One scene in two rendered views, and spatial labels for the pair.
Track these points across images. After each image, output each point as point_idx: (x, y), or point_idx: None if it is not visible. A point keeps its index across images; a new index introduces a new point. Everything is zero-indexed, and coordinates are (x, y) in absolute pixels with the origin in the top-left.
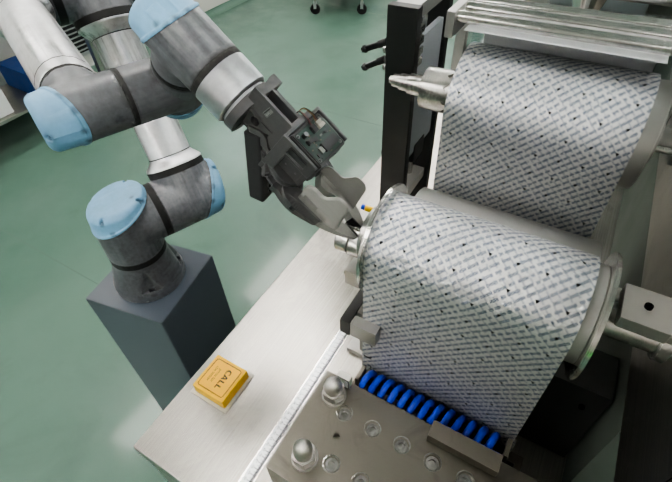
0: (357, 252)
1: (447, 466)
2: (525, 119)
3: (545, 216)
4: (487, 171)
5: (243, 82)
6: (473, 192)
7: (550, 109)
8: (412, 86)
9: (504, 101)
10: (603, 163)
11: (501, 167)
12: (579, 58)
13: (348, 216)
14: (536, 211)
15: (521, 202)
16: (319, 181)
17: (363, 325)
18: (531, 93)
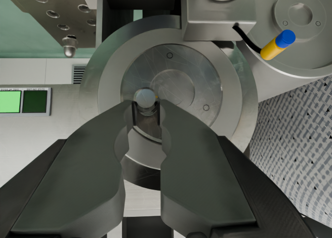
0: (120, 88)
1: None
2: (299, 194)
3: (264, 100)
4: (306, 123)
5: None
6: (311, 85)
7: (294, 201)
8: None
9: (325, 214)
10: (256, 162)
11: (297, 135)
12: None
13: (162, 120)
14: (269, 101)
15: (277, 103)
16: (177, 225)
17: None
18: (315, 216)
